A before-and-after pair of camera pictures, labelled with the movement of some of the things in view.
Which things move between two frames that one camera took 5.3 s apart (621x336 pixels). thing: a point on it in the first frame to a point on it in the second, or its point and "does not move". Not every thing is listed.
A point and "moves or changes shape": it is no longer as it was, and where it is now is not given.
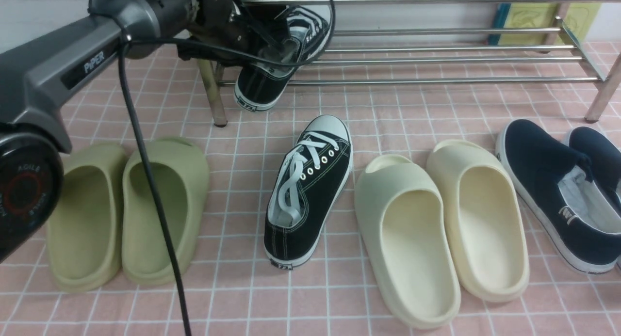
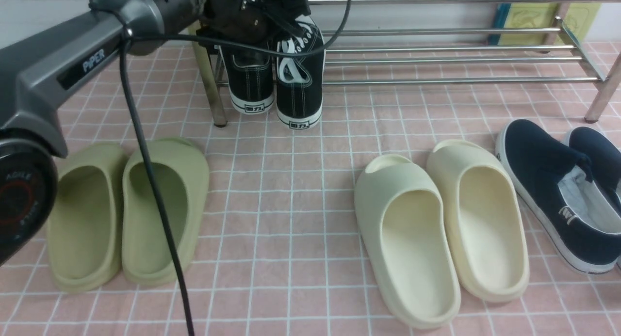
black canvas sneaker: (304, 188) to (300, 79)
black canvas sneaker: (300, 35) moves or changes shape
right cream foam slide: (486, 223) does not move
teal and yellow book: (580, 17) does not move
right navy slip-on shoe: (583, 217) does not move
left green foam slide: (85, 243) does not move
